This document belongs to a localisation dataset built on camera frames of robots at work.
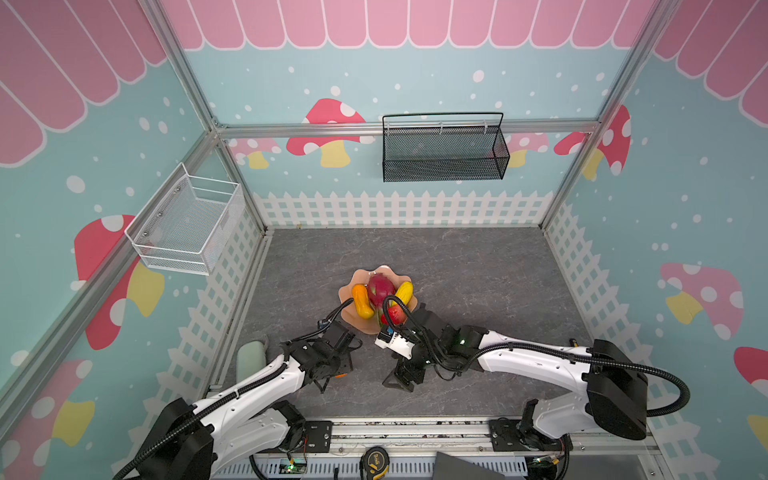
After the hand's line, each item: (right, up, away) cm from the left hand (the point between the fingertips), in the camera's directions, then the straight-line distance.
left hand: (340, 368), depth 84 cm
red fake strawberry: (+15, +14, +3) cm, 21 cm away
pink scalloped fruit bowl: (+2, +14, +8) cm, 16 cm away
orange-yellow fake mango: (+5, +18, +8) cm, 20 cm away
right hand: (+14, +3, -9) cm, 17 cm away
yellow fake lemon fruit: (+19, +20, +9) cm, 29 cm away
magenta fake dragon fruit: (+11, +22, +9) cm, 26 cm away
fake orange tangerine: (+2, +1, -8) cm, 8 cm away
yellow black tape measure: (+11, -16, -15) cm, 25 cm away
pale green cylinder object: (-26, +2, +2) cm, 26 cm away
